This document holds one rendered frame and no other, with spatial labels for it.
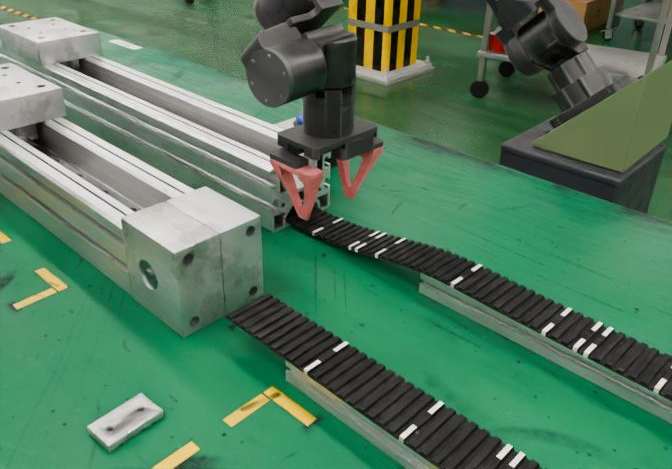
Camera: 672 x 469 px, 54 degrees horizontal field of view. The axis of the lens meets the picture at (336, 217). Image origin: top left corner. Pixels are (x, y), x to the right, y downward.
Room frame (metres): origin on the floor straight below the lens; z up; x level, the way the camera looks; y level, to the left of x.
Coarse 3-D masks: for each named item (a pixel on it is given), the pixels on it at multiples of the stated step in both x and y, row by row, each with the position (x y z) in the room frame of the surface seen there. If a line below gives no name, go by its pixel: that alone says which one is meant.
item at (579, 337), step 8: (584, 320) 0.48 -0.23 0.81; (592, 320) 0.48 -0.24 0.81; (576, 328) 0.47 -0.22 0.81; (584, 328) 0.47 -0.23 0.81; (592, 328) 0.47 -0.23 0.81; (600, 328) 0.47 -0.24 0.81; (568, 336) 0.46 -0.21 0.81; (576, 336) 0.46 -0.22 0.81; (584, 336) 0.46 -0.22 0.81; (592, 336) 0.46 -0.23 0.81; (568, 344) 0.45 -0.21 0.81; (576, 344) 0.45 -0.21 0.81; (584, 344) 0.45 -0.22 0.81; (576, 352) 0.44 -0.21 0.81
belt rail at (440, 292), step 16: (432, 288) 0.56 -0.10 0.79; (448, 288) 0.55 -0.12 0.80; (448, 304) 0.54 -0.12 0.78; (464, 304) 0.53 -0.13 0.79; (480, 304) 0.52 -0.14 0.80; (480, 320) 0.52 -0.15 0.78; (496, 320) 0.51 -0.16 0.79; (512, 320) 0.50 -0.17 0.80; (512, 336) 0.49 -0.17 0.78; (528, 336) 0.49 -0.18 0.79; (544, 336) 0.47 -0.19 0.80; (544, 352) 0.47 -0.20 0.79; (560, 352) 0.47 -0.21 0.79; (576, 368) 0.45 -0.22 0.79; (592, 368) 0.45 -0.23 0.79; (608, 384) 0.43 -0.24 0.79; (624, 384) 0.43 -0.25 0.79; (640, 400) 0.41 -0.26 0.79; (656, 400) 0.41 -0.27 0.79
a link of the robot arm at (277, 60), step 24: (312, 0) 0.68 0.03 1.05; (336, 0) 0.70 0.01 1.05; (288, 24) 0.66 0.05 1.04; (312, 24) 0.69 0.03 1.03; (264, 48) 0.61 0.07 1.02; (288, 48) 0.62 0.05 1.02; (312, 48) 0.64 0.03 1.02; (264, 72) 0.61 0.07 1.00; (288, 72) 0.60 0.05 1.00; (312, 72) 0.62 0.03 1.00; (264, 96) 0.62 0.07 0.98; (288, 96) 0.60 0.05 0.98
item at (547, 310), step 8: (544, 304) 0.51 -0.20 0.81; (552, 304) 0.51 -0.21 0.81; (560, 304) 0.51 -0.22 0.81; (536, 312) 0.49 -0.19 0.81; (544, 312) 0.50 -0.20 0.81; (552, 312) 0.49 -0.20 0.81; (520, 320) 0.48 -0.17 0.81; (528, 320) 0.48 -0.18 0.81; (536, 320) 0.48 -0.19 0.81; (544, 320) 0.48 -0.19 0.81; (536, 328) 0.47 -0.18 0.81
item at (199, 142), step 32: (0, 64) 1.21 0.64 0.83; (32, 64) 1.11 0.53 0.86; (96, 64) 1.10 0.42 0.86; (64, 96) 1.04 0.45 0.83; (96, 96) 0.96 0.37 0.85; (128, 96) 0.93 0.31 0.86; (160, 96) 0.97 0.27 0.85; (192, 96) 0.94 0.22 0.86; (96, 128) 0.97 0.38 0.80; (128, 128) 0.90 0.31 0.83; (160, 128) 0.84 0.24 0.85; (192, 128) 0.81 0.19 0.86; (224, 128) 0.86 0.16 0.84; (256, 128) 0.82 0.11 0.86; (160, 160) 0.85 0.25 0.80; (192, 160) 0.79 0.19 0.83; (224, 160) 0.76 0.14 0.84; (256, 160) 0.71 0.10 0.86; (320, 160) 0.75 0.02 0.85; (224, 192) 0.75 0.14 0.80; (256, 192) 0.70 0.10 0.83; (320, 192) 0.75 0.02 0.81; (288, 224) 0.70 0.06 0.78
